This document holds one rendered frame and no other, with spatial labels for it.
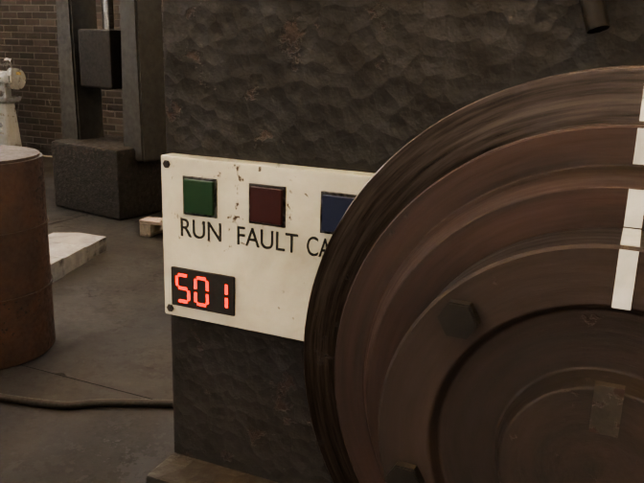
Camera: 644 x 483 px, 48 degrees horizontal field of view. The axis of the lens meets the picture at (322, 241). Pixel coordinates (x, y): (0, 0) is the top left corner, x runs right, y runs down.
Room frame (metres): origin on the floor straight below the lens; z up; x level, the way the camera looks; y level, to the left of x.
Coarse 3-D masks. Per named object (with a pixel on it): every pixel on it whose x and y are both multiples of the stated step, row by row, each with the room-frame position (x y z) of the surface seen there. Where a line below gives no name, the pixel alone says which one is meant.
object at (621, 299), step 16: (640, 112) 0.47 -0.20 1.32; (640, 128) 0.45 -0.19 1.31; (640, 144) 0.45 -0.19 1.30; (640, 160) 0.45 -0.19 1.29; (640, 192) 0.43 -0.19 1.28; (640, 208) 0.43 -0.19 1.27; (624, 224) 0.43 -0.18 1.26; (640, 224) 0.43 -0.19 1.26; (624, 240) 0.40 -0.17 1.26; (624, 256) 0.39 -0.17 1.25; (624, 272) 0.39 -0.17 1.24; (624, 288) 0.39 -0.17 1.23; (624, 304) 0.39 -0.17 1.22
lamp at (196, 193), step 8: (184, 184) 0.76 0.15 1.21; (192, 184) 0.75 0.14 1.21; (200, 184) 0.75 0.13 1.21; (208, 184) 0.74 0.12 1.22; (184, 192) 0.76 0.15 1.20; (192, 192) 0.75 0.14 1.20; (200, 192) 0.75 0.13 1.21; (208, 192) 0.74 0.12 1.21; (184, 200) 0.76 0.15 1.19; (192, 200) 0.75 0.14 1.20; (200, 200) 0.75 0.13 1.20; (208, 200) 0.74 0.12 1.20; (184, 208) 0.76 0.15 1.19; (192, 208) 0.75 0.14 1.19; (200, 208) 0.75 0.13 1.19; (208, 208) 0.74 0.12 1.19
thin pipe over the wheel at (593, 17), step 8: (584, 0) 0.60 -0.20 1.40; (592, 0) 0.60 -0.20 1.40; (600, 0) 0.60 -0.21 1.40; (584, 8) 0.60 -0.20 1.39; (592, 8) 0.60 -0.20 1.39; (600, 8) 0.60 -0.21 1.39; (584, 16) 0.60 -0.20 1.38; (592, 16) 0.60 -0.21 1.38; (600, 16) 0.59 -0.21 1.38; (608, 16) 0.60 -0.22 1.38; (592, 24) 0.59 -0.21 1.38; (600, 24) 0.59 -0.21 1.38; (608, 24) 0.59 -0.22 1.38; (592, 32) 0.60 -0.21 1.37; (600, 32) 0.61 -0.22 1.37
